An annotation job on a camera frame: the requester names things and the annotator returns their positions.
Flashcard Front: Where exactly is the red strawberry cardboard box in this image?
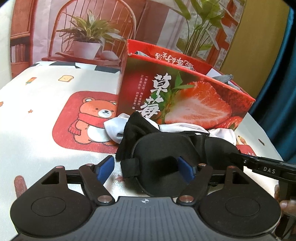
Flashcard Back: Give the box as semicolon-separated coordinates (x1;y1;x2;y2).
117;39;254;130

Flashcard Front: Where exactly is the black sleep eye mask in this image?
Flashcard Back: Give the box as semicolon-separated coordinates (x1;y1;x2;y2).
120;132;239;197

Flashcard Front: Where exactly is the printed room backdrop poster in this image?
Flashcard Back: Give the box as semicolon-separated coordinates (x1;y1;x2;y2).
10;0;245;76

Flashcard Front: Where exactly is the person's right hand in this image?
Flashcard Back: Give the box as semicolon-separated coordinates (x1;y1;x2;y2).
274;184;296;217

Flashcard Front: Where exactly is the blue curtain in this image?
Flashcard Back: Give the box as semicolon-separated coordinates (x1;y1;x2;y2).
249;8;295;164

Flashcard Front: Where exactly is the black sock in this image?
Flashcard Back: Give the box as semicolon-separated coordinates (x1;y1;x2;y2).
115;111;160;161

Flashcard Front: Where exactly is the white mesh cloth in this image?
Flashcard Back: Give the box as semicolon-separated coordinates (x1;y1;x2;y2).
104;112;236;145

